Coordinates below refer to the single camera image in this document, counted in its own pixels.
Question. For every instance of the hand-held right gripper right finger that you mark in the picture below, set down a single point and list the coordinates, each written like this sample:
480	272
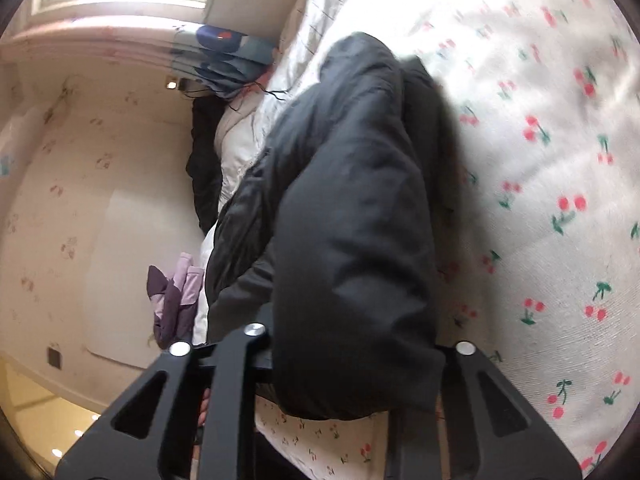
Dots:
475	410

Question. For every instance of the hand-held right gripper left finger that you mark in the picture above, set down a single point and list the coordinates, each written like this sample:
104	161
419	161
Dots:
150	410

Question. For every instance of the black puffer jacket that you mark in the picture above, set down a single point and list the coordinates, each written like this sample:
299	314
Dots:
350	210

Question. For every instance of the person's left hand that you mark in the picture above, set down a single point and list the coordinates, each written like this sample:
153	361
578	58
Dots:
202	410

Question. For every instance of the purple jacket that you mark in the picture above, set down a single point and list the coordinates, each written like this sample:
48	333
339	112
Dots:
172	305

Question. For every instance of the black coat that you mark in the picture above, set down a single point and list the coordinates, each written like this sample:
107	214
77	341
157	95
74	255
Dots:
202	170

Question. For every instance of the cherry print bedsheet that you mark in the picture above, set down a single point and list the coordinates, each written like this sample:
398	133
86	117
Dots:
550	160

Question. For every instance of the blue cartoon patterned curtain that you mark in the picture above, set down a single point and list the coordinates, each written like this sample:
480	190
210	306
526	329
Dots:
225	55

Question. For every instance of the white striped quilt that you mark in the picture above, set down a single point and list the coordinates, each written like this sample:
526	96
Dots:
310	25

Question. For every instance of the dark wall switch plate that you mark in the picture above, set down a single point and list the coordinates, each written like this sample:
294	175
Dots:
54	357

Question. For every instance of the white wall socket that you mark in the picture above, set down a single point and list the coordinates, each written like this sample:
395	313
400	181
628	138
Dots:
172	83

